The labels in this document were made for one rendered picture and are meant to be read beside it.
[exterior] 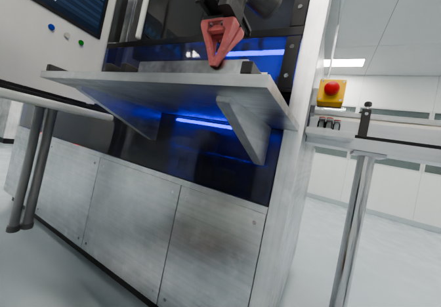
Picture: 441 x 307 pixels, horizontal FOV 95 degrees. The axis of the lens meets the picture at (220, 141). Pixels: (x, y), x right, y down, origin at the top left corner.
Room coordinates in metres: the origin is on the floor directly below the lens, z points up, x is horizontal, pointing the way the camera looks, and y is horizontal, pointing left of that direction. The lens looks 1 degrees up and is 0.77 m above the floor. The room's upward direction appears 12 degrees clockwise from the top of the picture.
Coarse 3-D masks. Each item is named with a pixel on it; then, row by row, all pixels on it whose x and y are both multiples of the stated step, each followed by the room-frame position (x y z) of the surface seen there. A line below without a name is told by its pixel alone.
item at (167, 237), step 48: (48, 192) 1.28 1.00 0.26; (96, 192) 1.06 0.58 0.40; (144, 192) 0.91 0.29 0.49; (192, 192) 0.79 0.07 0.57; (96, 240) 1.02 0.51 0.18; (144, 240) 0.88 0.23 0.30; (192, 240) 0.77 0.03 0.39; (240, 240) 0.69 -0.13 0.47; (288, 240) 0.83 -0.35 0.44; (144, 288) 0.86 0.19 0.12; (192, 288) 0.75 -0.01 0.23; (240, 288) 0.67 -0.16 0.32
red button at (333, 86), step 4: (328, 84) 0.58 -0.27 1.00; (332, 84) 0.57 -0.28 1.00; (336, 84) 0.57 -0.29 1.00; (324, 88) 0.59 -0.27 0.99; (328, 88) 0.58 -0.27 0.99; (332, 88) 0.57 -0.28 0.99; (336, 88) 0.57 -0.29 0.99; (328, 92) 0.58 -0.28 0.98; (332, 92) 0.57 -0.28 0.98; (336, 92) 0.57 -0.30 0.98
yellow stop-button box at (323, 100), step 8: (320, 80) 0.62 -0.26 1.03; (328, 80) 0.60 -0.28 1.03; (336, 80) 0.59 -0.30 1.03; (344, 80) 0.58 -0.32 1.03; (320, 88) 0.61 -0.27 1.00; (344, 88) 0.58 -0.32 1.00; (320, 96) 0.61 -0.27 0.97; (328, 96) 0.60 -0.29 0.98; (336, 96) 0.59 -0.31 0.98; (344, 96) 0.58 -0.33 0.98; (320, 104) 0.64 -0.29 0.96; (328, 104) 0.62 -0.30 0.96; (336, 104) 0.61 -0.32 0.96
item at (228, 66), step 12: (192, 60) 0.38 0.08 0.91; (204, 60) 0.37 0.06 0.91; (228, 60) 0.34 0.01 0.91; (240, 60) 0.33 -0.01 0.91; (156, 72) 0.42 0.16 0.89; (168, 72) 0.41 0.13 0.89; (180, 72) 0.39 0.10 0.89; (192, 72) 0.38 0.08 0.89; (204, 72) 0.37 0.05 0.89; (216, 72) 0.35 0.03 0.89; (228, 72) 0.34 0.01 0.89
